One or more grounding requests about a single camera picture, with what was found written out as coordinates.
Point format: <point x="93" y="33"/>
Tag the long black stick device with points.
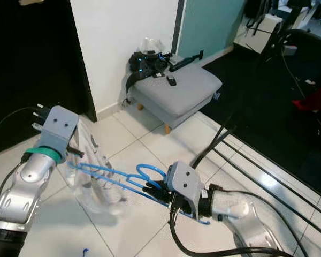
<point x="186" y="60"/>

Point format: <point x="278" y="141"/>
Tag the blue plastic clothes hanger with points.
<point x="150" y="170"/>

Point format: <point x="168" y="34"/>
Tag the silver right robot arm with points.
<point x="241" y="209"/>

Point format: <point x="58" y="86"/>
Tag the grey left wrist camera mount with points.
<point x="61" y="126"/>

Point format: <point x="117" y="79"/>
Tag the black bag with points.
<point x="144" y="67"/>

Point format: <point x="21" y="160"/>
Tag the white translucent garment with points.
<point x="96" y="182"/>

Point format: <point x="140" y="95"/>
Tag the grey upholstered ottoman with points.
<point x="182" y="91"/>

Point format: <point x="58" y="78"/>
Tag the white low table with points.
<point x="257" y="32"/>

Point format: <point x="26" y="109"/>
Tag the small blue floor object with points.
<point x="86" y="252"/>

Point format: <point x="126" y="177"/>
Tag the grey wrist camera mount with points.
<point x="184" y="182"/>
<point x="61" y="126"/>

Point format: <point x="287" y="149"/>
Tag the small black remote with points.
<point x="172" y="81"/>

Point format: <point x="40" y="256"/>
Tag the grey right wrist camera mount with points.
<point x="184" y="182"/>

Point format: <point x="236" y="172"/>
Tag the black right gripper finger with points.
<point x="161" y="184"/>
<point x="158" y="197"/>

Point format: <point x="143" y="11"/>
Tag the black metal clothes rack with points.
<point x="208" y="150"/>

